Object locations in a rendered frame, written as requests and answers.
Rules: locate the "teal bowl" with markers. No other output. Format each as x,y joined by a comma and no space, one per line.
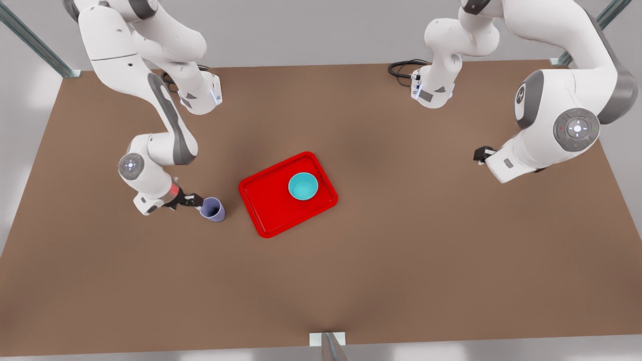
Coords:
303,186

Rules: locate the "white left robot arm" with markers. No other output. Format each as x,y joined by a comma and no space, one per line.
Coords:
562,100

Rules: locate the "red tray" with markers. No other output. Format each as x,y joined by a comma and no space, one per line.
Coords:
287,194

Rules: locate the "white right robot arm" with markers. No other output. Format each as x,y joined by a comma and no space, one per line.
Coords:
165,110

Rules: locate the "silver frame post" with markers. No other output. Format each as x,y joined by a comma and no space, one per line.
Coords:
331,347
592,31
37,42

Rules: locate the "purple cup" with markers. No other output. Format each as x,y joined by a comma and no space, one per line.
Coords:
212,209

